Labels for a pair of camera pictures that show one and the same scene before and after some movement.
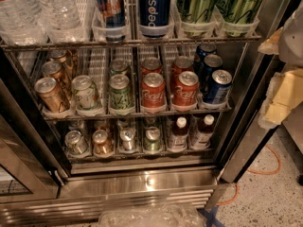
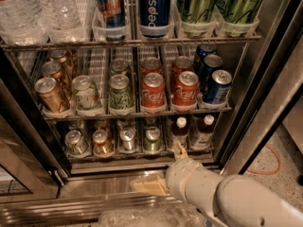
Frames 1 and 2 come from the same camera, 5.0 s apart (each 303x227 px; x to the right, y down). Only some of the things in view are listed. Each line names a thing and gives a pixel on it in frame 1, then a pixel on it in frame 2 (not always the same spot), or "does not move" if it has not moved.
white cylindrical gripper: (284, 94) -> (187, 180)
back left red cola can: (151, 64) does not move
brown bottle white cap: (179, 136) does not move
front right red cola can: (187, 88) does not move
